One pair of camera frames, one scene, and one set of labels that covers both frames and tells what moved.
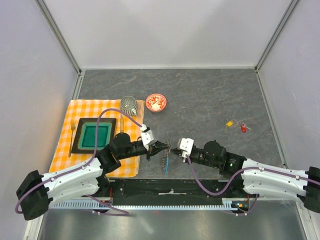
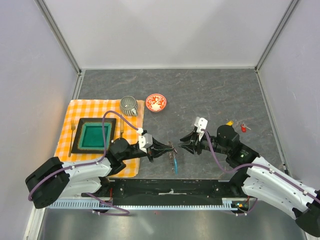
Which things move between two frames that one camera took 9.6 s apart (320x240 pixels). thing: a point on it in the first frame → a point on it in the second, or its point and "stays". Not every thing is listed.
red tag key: x=243 y=128 stays
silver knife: x=122 y=124 stays
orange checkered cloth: x=64 y=160 stays
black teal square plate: x=85 y=138 stays
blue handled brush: x=165 y=158 → x=173 y=160
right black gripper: x=178 y=152 → x=196 y=144
